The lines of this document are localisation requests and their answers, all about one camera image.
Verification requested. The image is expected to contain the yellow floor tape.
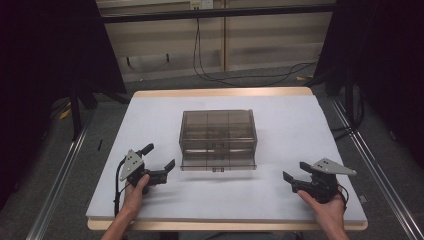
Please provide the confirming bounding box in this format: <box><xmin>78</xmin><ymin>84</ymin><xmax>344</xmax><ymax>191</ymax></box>
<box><xmin>58</xmin><ymin>107</ymin><xmax>73</xmax><ymax>121</ymax></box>

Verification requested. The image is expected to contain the person's left hand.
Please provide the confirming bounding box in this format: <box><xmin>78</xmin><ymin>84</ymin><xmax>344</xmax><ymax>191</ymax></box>
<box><xmin>121</xmin><ymin>173</ymin><xmax>151</xmax><ymax>218</ymax></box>

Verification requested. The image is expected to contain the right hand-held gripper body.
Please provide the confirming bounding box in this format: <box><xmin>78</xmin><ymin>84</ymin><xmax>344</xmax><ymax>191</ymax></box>
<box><xmin>291</xmin><ymin>157</ymin><xmax>358</xmax><ymax>205</ymax></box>

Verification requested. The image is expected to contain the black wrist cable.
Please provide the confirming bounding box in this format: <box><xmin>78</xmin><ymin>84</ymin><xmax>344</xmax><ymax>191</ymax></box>
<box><xmin>336</xmin><ymin>183</ymin><xmax>350</xmax><ymax>212</ymax></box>

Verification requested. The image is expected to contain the wooden table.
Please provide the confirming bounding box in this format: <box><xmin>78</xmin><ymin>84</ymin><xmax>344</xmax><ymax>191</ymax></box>
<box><xmin>86</xmin><ymin>86</ymin><xmax>369</xmax><ymax>232</ymax></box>

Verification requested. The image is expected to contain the translucent brown drawer box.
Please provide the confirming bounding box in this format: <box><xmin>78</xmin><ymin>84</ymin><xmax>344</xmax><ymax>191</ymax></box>
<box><xmin>178</xmin><ymin>108</ymin><xmax>259</xmax><ymax>173</ymax></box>

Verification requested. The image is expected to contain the black horizontal bar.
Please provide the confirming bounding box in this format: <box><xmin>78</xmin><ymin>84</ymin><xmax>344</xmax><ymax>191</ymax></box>
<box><xmin>99</xmin><ymin>3</ymin><xmax>338</xmax><ymax>24</ymax></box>

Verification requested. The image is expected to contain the metal floor rail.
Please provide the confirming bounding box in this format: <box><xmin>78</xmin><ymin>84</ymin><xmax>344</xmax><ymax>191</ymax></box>
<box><xmin>329</xmin><ymin>96</ymin><xmax>424</xmax><ymax>240</ymax></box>
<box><xmin>25</xmin><ymin>113</ymin><xmax>96</xmax><ymax>240</ymax></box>

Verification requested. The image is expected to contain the white table mat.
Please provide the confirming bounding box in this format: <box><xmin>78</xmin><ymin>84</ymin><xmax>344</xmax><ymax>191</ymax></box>
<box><xmin>85</xmin><ymin>94</ymin><xmax>368</xmax><ymax>223</ymax></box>

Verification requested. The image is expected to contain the person's right hand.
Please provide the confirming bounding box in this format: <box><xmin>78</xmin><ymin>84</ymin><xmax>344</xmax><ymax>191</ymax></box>
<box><xmin>296</xmin><ymin>185</ymin><xmax>347</xmax><ymax>232</ymax></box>

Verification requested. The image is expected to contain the black stand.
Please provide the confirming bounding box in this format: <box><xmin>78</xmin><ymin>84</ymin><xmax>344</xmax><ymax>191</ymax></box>
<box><xmin>69</xmin><ymin>79</ymin><xmax>84</xmax><ymax>142</ymax></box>

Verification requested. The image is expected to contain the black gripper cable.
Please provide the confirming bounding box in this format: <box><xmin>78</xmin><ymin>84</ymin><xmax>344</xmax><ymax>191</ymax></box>
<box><xmin>113</xmin><ymin>159</ymin><xmax>128</xmax><ymax>218</ymax></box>

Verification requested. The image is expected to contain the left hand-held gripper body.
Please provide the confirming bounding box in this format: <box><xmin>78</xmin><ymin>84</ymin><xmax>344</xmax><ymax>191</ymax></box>
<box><xmin>118</xmin><ymin>149</ymin><xmax>168</xmax><ymax>195</ymax></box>

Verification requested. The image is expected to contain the black wall cable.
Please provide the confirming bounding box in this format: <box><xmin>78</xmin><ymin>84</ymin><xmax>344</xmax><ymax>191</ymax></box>
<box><xmin>192</xmin><ymin>18</ymin><xmax>318</xmax><ymax>88</ymax></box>

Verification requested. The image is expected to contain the white wall socket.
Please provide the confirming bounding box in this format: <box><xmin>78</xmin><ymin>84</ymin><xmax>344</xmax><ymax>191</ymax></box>
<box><xmin>189</xmin><ymin>0</ymin><xmax>214</xmax><ymax>11</ymax></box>

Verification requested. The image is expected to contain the black curtain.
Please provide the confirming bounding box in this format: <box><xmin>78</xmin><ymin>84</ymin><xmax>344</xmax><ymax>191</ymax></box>
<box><xmin>313</xmin><ymin>0</ymin><xmax>424</xmax><ymax>168</ymax></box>
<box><xmin>0</xmin><ymin>0</ymin><xmax>128</xmax><ymax>211</ymax></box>

